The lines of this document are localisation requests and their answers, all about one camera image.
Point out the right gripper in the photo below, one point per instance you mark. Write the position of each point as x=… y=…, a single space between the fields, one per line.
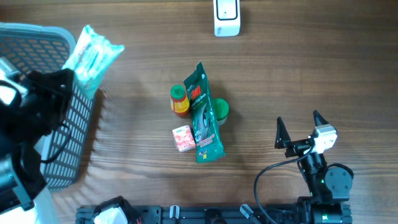
x=283 y=140

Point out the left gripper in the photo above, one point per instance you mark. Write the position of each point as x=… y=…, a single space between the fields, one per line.
x=41 y=83

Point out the teal wet wipes pack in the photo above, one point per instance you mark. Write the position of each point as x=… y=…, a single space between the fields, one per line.
x=90 y=59

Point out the green lid glass jar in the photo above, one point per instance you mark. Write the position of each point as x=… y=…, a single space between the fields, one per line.
x=221 y=107

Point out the green 3M product pack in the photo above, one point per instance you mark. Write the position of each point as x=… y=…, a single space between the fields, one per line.
x=205 y=126

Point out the red pink small carton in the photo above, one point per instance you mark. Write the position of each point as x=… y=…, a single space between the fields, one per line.
x=183 y=138

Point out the red yellow sauce bottle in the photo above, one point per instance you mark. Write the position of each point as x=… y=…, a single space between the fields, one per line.
x=179 y=102

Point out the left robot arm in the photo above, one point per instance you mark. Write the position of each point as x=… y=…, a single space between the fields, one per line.
x=25 y=197

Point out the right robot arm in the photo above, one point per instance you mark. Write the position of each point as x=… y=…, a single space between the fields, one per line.
x=329 y=184

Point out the white barcode scanner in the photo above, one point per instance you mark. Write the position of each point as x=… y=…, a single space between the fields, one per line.
x=227 y=18

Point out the grey plastic shopping basket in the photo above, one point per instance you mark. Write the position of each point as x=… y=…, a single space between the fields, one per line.
x=45 y=49

